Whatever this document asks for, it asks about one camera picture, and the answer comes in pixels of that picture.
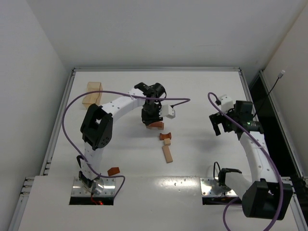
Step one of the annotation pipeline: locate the reddish long plank block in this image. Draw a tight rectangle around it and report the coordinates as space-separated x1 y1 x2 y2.
146 121 162 130

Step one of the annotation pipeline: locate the dark red arch block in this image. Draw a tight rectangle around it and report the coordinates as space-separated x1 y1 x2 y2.
159 132 172 141

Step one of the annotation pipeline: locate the light long plank block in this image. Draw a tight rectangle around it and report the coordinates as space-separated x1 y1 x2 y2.
162 145 173 163

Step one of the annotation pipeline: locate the red triangular roof block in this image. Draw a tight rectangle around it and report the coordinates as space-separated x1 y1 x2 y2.
107 167 120 177

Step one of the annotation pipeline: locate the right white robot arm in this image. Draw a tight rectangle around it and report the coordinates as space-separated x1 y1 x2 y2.
209 95 293 220

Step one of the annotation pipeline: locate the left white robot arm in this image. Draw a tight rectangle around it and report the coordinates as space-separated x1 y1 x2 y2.
77 82 166 188

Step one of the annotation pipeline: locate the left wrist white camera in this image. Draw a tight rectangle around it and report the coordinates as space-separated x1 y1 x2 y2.
159 104 176 119

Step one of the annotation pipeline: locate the wrist white camera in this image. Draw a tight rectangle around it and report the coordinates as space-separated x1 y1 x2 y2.
216 95 234 113
159 104 176 119

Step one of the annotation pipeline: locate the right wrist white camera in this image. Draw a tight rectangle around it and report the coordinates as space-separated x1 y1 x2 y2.
216 95 234 113

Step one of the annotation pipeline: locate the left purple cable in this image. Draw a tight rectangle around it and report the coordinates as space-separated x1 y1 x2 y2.
61 90 191 198

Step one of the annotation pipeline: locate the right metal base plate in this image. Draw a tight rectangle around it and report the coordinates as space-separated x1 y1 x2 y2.
200 177 237 198

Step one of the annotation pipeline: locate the metal base plate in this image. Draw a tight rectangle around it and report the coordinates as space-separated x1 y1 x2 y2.
71 178 116 197
200 177 237 198

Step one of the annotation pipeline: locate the black wall cable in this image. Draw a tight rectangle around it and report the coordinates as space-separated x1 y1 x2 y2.
252 70 286 118

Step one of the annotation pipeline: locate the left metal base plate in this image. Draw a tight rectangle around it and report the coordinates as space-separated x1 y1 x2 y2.
71 178 116 197

